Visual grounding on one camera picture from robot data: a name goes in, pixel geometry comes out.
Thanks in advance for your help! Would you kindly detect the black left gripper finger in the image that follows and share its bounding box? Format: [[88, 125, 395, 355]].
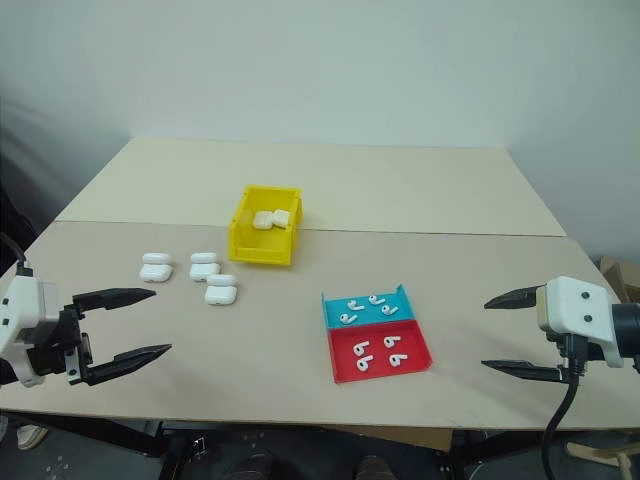
[[83, 343, 174, 387], [72, 287, 157, 313]]

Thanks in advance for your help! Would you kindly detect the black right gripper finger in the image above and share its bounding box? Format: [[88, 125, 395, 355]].
[[483, 284, 548, 311], [480, 358, 567, 384]]

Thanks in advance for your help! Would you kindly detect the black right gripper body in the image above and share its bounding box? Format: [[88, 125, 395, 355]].
[[548, 329, 610, 374]]

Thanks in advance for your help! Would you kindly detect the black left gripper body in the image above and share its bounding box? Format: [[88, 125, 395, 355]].
[[27, 304, 96, 386]]

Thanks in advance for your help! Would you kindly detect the brown cardboard box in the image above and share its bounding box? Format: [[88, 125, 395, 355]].
[[599, 255, 640, 304]]

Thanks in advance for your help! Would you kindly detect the yellow plastic bin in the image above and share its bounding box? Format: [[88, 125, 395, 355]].
[[227, 184, 305, 270]]

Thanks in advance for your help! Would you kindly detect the white shoe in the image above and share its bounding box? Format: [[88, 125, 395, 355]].
[[16, 424, 50, 452]]

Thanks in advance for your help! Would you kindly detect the light wooden piece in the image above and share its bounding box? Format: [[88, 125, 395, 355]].
[[566, 438, 640, 480]]

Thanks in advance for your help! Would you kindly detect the red plastic tray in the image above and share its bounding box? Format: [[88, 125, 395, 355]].
[[326, 319, 435, 386]]

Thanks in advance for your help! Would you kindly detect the blue plastic tray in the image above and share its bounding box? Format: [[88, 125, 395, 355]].
[[320, 282, 418, 332]]

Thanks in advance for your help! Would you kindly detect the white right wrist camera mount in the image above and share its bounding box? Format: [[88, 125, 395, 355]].
[[536, 275, 626, 369]]

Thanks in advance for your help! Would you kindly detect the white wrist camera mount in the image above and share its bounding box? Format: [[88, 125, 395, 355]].
[[536, 275, 626, 369], [0, 273, 61, 387]]

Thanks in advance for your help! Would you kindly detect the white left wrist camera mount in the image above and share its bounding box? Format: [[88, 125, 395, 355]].
[[0, 273, 61, 387]]

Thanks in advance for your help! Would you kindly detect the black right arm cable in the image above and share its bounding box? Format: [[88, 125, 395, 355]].
[[542, 333, 587, 480]]

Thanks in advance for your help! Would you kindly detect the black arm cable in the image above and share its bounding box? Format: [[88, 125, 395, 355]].
[[0, 233, 30, 277], [542, 333, 587, 480]]

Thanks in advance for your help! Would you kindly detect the black table frame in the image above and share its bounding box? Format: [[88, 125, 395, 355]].
[[0, 409, 211, 480]]

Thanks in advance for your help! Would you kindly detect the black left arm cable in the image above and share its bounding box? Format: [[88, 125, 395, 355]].
[[0, 233, 30, 277]]

